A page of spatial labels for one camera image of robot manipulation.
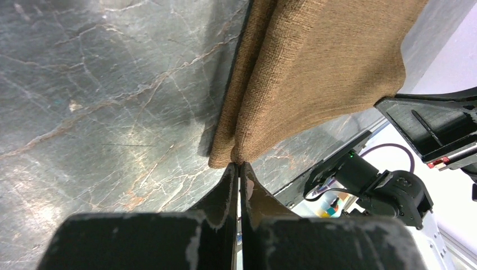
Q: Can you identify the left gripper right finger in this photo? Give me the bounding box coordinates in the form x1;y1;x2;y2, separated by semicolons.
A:
240;163;426;269

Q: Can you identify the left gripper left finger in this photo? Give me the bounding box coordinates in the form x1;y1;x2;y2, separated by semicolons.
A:
38;163;239;269

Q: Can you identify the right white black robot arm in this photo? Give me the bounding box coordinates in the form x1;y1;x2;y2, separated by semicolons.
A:
303;88;476;269

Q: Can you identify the brown cloth napkin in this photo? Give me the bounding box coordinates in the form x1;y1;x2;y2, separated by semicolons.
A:
208;1;426;168

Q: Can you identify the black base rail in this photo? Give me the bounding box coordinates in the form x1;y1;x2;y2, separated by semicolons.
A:
274;130;372;208

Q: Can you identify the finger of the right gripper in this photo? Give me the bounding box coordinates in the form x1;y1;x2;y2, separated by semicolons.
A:
374;88;476;172

